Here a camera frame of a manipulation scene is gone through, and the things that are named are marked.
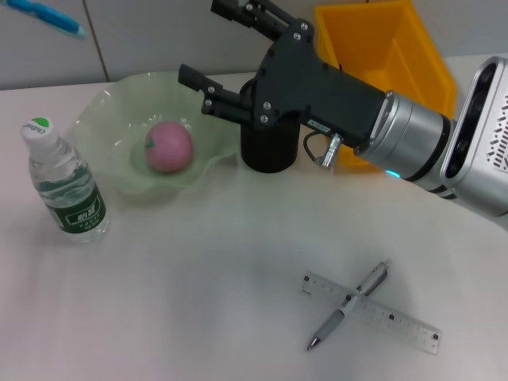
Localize transparent plastic ruler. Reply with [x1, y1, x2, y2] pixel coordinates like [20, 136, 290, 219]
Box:
[298, 271, 444, 356]

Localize pink toy peach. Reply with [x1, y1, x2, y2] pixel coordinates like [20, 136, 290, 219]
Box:
[144, 121, 194, 175]

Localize blue scissors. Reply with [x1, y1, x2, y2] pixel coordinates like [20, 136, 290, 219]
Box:
[6, 0, 87, 40]

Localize black mesh pen holder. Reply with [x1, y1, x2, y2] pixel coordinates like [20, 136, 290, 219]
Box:
[239, 79, 299, 174]

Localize right gripper cable with connector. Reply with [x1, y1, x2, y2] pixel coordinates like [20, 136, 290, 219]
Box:
[303, 130, 344, 168]

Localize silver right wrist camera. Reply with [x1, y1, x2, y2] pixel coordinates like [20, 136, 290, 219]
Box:
[440, 55, 508, 219]

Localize pale green glass fruit plate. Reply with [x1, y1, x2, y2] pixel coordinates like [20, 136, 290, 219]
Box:
[67, 71, 241, 206]

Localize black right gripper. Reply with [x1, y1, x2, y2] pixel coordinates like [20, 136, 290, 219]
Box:
[177, 0, 388, 154]

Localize clear green-label water bottle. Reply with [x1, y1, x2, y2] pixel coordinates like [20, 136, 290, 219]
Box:
[20, 116, 111, 244]

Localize silver ballpoint pen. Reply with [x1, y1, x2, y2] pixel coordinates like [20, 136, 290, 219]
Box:
[306, 260, 390, 351]

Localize yellow plastic bin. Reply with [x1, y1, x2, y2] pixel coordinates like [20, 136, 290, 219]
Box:
[314, 0, 457, 175]

